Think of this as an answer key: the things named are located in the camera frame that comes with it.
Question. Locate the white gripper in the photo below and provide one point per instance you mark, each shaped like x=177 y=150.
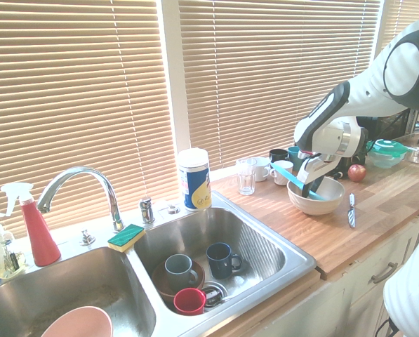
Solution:
x=311 y=168

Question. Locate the light blue plastic knife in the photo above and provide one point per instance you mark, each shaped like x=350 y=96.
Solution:
x=283 y=172

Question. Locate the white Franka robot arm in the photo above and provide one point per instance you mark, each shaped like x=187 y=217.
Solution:
x=370 y=91

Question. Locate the stainless steel double sink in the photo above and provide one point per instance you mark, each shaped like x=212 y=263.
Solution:
x=258 y=245

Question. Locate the chrome sink hole cover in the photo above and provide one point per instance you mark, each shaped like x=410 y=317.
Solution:
x=173 y=210

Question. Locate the sink drain strainer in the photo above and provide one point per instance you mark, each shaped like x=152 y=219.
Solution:
x=216 y=295

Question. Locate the chrome sink soap pump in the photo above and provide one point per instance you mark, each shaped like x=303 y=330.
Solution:
x=147 y=210

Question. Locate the small chrome sink knob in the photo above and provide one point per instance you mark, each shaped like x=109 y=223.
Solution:
x=87 y=238

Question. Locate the large cream bowl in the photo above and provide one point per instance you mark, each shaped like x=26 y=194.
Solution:
x=321 y=207

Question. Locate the white ceramic mug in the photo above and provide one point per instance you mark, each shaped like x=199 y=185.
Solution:
x=263 y=170
x=283 y=177

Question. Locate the teal mug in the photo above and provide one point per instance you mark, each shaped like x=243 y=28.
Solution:
x=293 y=156

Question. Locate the red apple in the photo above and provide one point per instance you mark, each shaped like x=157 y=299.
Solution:
x=357 y=173

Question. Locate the black mug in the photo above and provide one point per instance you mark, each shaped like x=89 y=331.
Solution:
x=277 y=155

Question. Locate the clear drinking glass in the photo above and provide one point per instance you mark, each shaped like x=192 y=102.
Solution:
x=247 y=179

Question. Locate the green-lidded clear food container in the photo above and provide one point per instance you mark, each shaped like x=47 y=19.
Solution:
x=386 y=151

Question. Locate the small clear plastic container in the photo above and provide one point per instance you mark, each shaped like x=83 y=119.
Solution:
x=417 y=154

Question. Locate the Lysol wipes canister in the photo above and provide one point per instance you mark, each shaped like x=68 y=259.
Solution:
x=195 y=182

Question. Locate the navy blue mug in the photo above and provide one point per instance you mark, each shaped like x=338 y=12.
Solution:
x=219 y=263

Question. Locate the tan slatted window blind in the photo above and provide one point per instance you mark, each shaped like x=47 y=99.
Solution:
x=72 y=87
x=405 y=17
x=265 y=70

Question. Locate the grey-blue mug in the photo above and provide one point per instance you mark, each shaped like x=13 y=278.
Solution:
x=177 y=270

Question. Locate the red mug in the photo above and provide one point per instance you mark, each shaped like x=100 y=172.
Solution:
x=189 y=302

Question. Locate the brown wooden bowl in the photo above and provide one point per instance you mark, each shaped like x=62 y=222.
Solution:
x=160 y=284

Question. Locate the green and yellow sponge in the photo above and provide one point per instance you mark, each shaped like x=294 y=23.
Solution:
x=126 y=237

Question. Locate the chrome curved faucet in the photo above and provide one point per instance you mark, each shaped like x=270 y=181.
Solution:
x=100 y=179

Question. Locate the pink bowl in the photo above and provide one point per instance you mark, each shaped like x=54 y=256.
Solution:
x=79 y=323

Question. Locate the red spray bottle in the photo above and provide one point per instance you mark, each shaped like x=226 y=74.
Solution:
x=40 y=238

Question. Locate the clear jar with utensils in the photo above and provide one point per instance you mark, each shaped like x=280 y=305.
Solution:
x=11 y=263

